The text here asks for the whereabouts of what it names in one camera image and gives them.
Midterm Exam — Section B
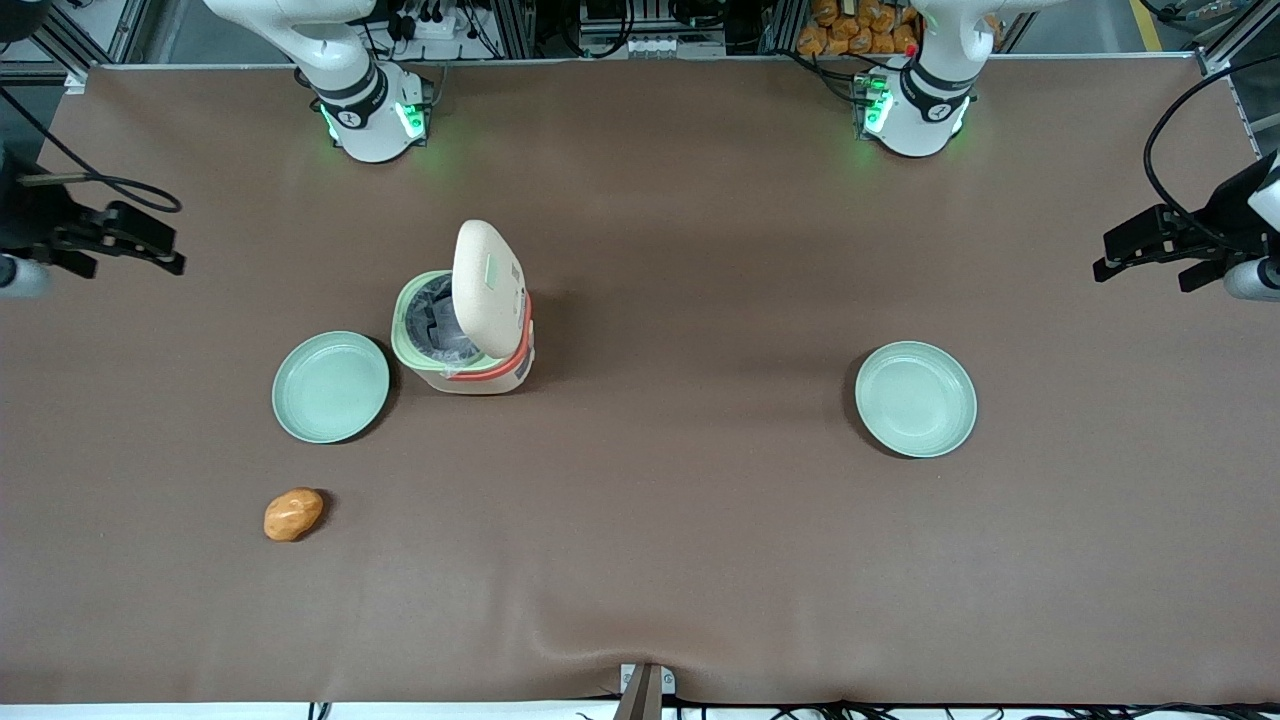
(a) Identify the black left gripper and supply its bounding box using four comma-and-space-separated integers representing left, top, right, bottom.
1091, 150, 1280, 294

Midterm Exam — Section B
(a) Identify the pile of orange bread rolls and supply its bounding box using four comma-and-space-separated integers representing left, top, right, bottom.
796, 0, 923, 58

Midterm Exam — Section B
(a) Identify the white multi-port box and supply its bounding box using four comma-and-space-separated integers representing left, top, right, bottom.
580, 30, 728, 60

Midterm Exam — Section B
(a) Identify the pale green round plate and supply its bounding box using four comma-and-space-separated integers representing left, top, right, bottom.
854, 341, 979, 460
271, 331, 392, 446

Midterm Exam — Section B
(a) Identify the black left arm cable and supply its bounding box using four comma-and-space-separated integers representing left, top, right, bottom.
1143, 52, 1280, 253

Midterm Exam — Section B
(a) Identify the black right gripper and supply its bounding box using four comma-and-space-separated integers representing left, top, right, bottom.
0, 145, 188, 280

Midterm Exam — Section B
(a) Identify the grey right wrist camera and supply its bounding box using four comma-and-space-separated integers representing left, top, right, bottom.
0, 254, 51, 300

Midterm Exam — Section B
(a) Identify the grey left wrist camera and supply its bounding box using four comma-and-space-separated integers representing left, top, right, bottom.
1223, 257, 1280, 303

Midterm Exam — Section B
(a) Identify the aluminium frame profile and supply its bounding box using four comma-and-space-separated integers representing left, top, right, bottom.
0, 0, 153, 93
1190, 0, 1280, 77

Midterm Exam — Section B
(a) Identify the white power strip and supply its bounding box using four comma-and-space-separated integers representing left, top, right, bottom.
396, 0, 473, 43

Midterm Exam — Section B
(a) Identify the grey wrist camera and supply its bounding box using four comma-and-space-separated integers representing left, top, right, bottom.
1223, 257, 1280, 303
0, 254, 51, 300

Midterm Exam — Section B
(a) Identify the orange-brown bread roll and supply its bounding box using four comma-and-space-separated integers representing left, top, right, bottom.
263, 487, 326, 544

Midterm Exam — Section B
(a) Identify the brown table mat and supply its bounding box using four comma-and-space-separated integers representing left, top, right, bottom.
0, 56, 1280, 707

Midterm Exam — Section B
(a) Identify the metal table clamp bracket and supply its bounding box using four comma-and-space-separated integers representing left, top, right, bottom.
612, 662, 677, 720

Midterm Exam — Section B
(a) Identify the beige rice cooker orange handle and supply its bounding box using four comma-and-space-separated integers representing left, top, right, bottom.
389, 219, 537, 397

